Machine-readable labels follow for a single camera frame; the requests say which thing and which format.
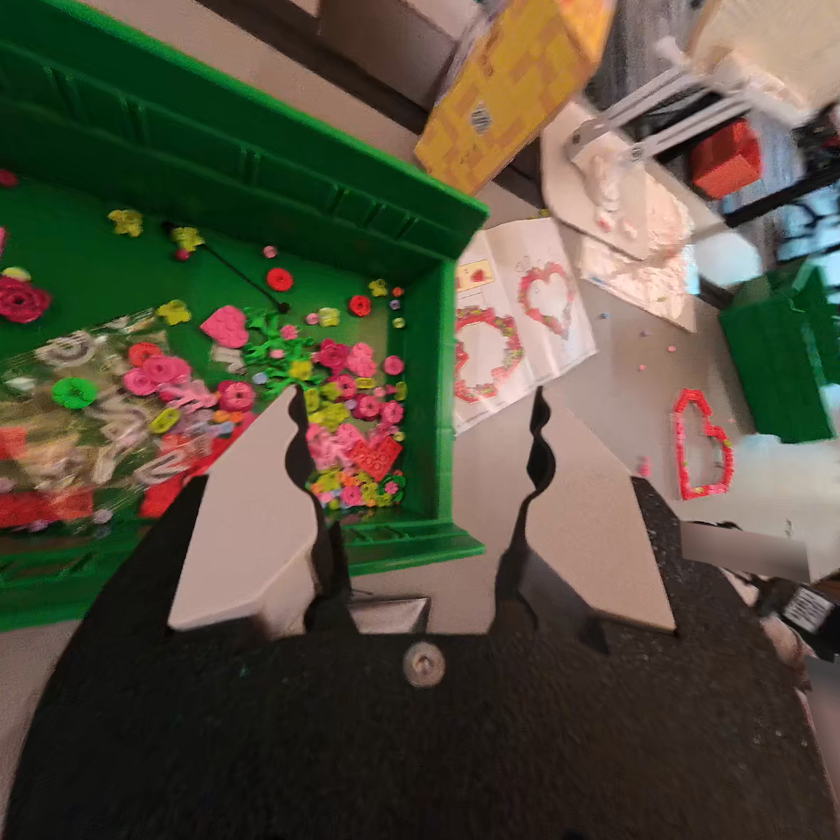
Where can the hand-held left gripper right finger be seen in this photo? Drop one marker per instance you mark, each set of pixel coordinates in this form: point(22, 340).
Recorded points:
point(590, 525)

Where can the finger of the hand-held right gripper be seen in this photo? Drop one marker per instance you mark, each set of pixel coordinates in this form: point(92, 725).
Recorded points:
point(748, 551)

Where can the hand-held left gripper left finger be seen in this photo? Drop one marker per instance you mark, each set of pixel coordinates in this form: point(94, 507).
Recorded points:
point(249, 512)

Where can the red lego heart frame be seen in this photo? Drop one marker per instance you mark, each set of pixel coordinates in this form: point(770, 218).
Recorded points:
point(699, 489)

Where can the pile of lego pieces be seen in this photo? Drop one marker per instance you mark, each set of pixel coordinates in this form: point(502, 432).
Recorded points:
point(341, 374)

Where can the green plastic bin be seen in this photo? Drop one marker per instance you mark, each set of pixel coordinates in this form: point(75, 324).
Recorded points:
point(197, 144)
point(781, 354)

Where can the lego instruction booklet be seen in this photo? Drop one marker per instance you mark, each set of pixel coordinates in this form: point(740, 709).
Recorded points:
point(558, 341)

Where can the clear plastic bag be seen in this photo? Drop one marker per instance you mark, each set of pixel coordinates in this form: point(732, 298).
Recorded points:
point(98, 420)

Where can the white plastic sheet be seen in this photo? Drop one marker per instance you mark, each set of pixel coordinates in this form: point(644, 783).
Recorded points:
point(649, 275)

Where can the red box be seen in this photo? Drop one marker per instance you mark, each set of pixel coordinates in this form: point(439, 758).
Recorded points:
point(725, 157)

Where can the yellow cardboard box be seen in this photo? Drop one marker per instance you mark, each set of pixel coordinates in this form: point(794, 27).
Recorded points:
point(518, 85)

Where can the white table frame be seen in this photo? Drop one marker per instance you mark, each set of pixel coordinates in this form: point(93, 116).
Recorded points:
point(663, 105)

